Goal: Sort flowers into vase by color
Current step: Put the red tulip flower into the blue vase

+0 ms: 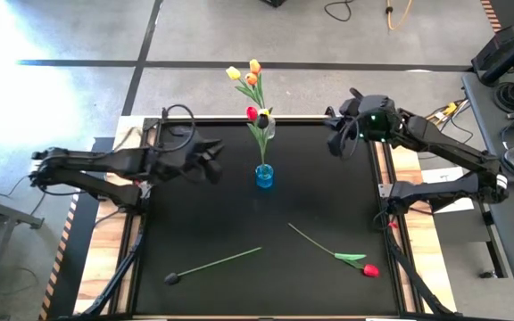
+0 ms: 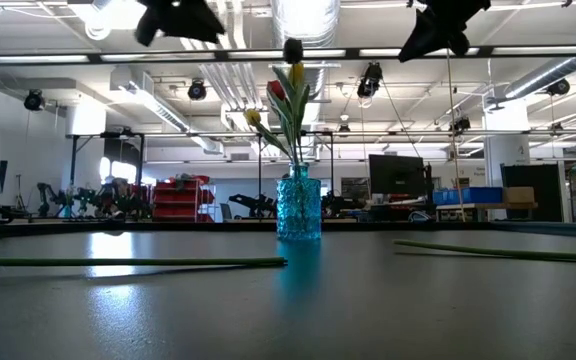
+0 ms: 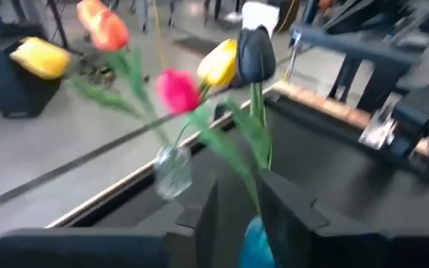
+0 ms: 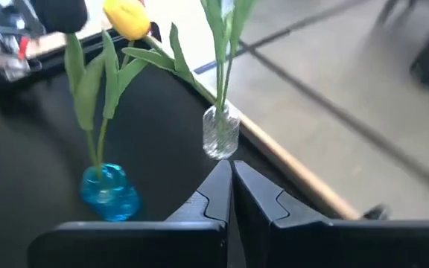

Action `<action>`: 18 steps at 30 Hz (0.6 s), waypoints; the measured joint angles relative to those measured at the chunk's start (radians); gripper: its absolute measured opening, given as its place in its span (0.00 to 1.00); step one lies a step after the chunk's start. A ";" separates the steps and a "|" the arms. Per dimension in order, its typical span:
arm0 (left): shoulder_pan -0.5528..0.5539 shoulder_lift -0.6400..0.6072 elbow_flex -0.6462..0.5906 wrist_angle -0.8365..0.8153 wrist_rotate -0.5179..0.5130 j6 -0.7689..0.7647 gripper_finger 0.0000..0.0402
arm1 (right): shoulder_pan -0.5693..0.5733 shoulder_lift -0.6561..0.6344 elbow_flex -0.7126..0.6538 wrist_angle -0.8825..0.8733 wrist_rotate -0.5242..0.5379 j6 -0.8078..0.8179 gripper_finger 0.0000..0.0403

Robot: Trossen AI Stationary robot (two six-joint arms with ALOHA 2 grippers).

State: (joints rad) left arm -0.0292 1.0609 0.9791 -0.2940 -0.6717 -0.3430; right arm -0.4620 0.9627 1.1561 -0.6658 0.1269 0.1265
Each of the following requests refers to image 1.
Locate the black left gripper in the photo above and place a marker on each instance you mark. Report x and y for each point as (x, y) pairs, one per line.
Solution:
(192, 153)

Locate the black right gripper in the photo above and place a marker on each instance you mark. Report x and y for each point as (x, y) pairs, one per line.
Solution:
(351, 111)

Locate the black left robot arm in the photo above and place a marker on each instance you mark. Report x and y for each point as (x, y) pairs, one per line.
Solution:
(105, 158)

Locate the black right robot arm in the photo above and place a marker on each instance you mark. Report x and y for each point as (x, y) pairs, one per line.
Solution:
(440, 145)

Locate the blue glass vase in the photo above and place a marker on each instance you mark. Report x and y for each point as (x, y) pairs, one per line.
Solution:
(264, 176)

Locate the clear glass vase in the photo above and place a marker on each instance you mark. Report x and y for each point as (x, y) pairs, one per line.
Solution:
(271, 131)

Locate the black clamp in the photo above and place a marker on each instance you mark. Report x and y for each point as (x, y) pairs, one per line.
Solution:
(329, 111)
(164, 113)

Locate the white paper sheet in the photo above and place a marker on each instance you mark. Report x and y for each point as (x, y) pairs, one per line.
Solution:
(440, 175)

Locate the black table mat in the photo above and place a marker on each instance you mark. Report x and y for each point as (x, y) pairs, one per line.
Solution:
(257, 276)

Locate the black and red case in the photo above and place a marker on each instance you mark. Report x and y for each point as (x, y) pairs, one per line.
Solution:
(502, 49)

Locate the black hazard-striped floor mat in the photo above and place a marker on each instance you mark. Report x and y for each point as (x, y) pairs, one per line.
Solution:
(491, 13)
(74, 276)

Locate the black caster wheel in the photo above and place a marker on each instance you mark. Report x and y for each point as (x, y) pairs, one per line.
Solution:
(489, 274)

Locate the black metal table frame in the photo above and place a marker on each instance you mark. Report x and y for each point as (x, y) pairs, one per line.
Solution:
(147, 121)

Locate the black diagonal frame strut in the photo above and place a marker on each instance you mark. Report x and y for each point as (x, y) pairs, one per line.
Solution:
(413, 276)
(116, 278)

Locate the grey metal desk frame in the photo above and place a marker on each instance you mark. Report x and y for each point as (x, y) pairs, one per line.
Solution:
(2, 213)

